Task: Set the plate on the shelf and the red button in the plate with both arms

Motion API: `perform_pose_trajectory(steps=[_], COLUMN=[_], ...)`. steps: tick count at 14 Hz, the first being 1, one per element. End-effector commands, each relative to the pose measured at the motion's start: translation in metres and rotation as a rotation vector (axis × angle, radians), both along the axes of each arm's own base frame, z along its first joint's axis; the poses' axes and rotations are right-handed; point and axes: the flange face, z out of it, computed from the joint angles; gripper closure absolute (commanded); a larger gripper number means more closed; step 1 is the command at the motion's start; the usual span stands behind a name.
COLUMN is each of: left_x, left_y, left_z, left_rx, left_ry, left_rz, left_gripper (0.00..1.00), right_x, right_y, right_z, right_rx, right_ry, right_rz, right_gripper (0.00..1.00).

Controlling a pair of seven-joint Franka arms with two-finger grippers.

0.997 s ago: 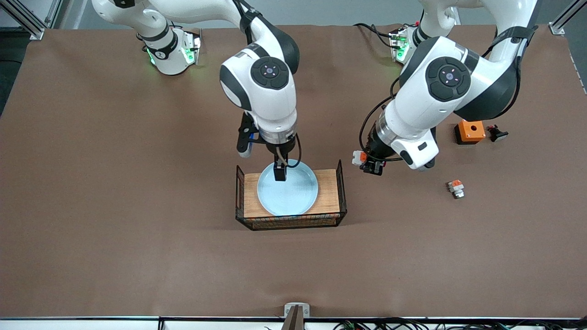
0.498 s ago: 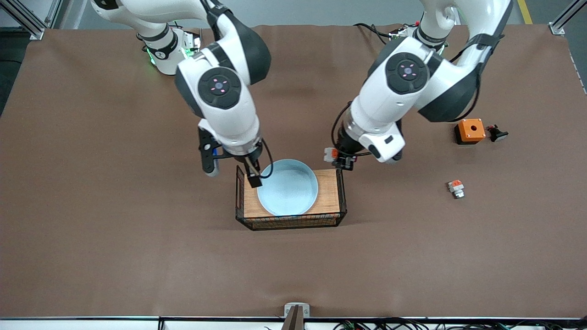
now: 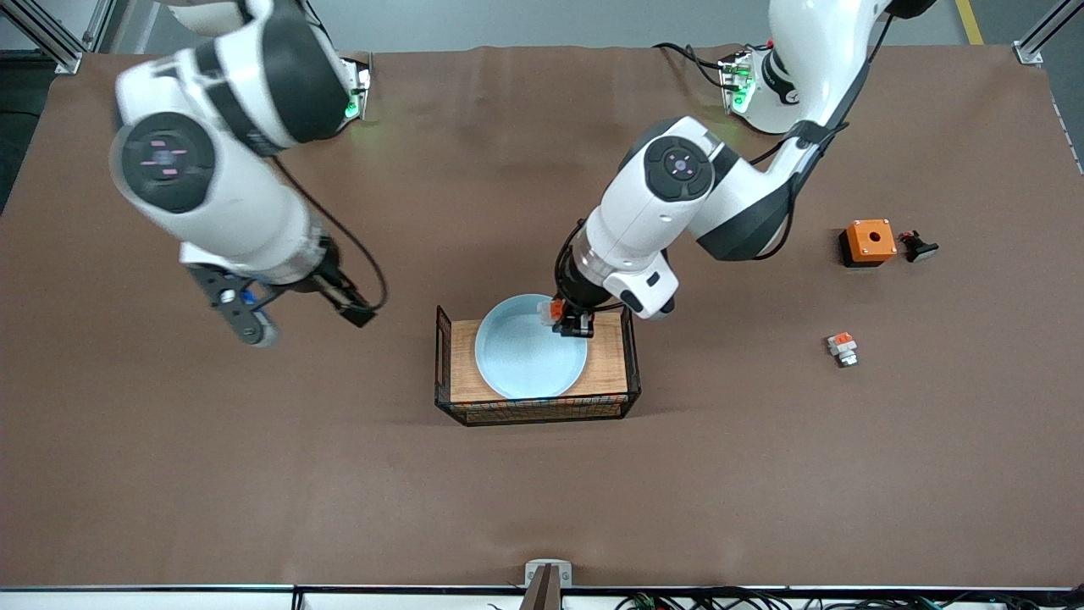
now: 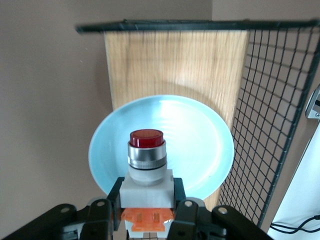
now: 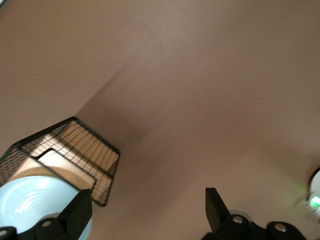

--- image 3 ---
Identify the aluminium frame profile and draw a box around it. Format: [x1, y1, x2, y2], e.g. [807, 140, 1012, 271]
[0, 0, 119, 75]
[1014, 0, 1084, 67]

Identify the white table edge rail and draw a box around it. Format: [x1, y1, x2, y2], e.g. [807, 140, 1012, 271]
[0, 585, 1084, 610]

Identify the orange button box with hole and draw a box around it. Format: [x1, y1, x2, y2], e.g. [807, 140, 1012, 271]
[838, 219, 899, 269]

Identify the arm base box green light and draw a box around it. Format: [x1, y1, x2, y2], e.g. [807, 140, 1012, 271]
[341, 56, 373, 120]
[718, 51, 756, 115]

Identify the brown table cover sheet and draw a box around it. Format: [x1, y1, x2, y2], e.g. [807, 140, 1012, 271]
[0, 44, 1084, 590]

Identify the light blue round plate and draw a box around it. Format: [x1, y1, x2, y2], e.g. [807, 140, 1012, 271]
[474, 293, 589, 401]

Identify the black base cable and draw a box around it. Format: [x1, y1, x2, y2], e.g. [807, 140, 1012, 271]
[652, 42, 731, 91]

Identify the wooden board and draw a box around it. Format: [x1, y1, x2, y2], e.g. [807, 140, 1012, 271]
[450, 312, 630, 404]

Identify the black cable bundle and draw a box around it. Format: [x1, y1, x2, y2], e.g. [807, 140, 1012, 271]
[614, 587, 1084, 610]

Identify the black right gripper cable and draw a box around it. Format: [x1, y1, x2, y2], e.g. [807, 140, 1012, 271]
[269, 155, 390, 313]

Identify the black wire basket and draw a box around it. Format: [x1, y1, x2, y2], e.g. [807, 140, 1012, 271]
[434, 294, 642, 427]

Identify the black push button cap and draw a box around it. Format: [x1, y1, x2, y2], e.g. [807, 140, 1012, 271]
[899, 230, 941, 263]

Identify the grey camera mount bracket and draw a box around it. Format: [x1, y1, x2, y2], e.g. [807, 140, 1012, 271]
[518, 559, 574, 610]

